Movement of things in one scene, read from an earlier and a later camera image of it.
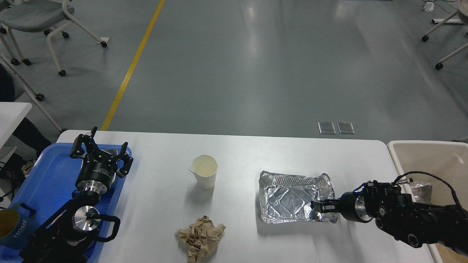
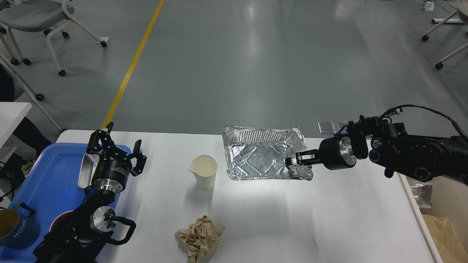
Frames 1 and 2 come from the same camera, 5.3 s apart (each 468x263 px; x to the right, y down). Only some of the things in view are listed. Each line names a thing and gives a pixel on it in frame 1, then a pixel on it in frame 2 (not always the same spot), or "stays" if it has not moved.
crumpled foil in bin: [423, 193] stays
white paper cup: [204, 167] stays
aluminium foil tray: [285, 198] → [257, 152]
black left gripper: [98, 170] → [112, 172]
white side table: [11, 114] stays
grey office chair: [31, 16] stays
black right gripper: [352, 206] → [335, 153]
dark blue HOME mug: [16, 232] stays
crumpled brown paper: [201, 239] stays
